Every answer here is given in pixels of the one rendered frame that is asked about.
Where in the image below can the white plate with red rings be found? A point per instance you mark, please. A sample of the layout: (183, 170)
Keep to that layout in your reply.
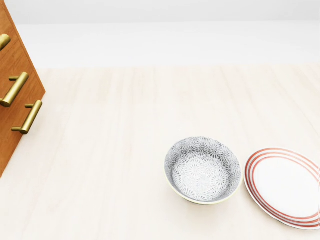
(282, 187)

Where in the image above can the grey floral patterned bowl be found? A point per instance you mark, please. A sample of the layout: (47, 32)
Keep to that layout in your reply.
(202, 172)

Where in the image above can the wooden cabinet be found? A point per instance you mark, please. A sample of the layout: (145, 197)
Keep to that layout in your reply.
(35, 92)

